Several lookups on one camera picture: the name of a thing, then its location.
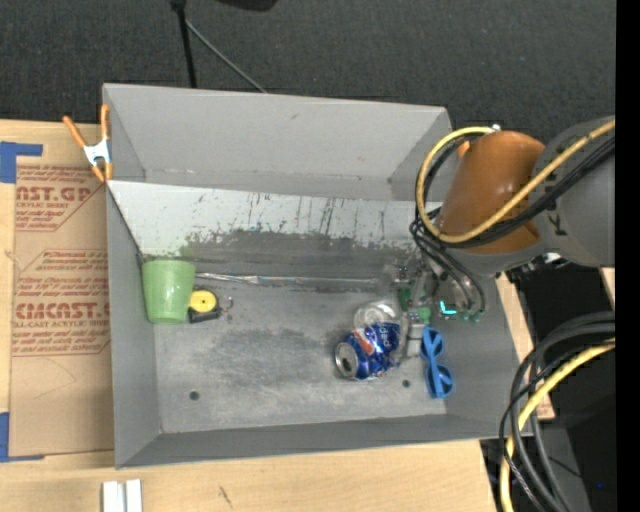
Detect blue sunglasses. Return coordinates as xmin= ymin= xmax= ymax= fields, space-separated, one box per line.
xmin=418 ymin=325 xmax=455 ymax=400

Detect brown cardboard board red print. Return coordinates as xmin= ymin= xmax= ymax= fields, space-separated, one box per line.
xmin=0 ymin=118 xmax=116 ymax=464

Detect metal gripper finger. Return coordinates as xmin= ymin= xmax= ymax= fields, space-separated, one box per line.
xmin=402 ymin=310 xmax=425 ymax=359

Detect grey metal bin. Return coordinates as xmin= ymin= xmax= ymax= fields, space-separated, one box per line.
xmin=101 ymin=83 xmax=532 ymax=470

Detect crushed blue drink can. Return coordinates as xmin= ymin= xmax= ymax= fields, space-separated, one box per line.
xmin=333 ymin=321 xmax=405 ymax=382

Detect green plastic cup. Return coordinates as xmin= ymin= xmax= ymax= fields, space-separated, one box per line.
xmin=141 ymin=258 xmax=197 ymax=325

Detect yellow and black tape measure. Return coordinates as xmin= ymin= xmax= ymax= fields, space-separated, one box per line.
xmin=187 ymin=289 xmax=222 ymax=324

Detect clear plastic cup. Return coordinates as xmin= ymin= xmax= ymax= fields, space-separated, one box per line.
xmin=353 ymin=298 xmax=401 ymax=335

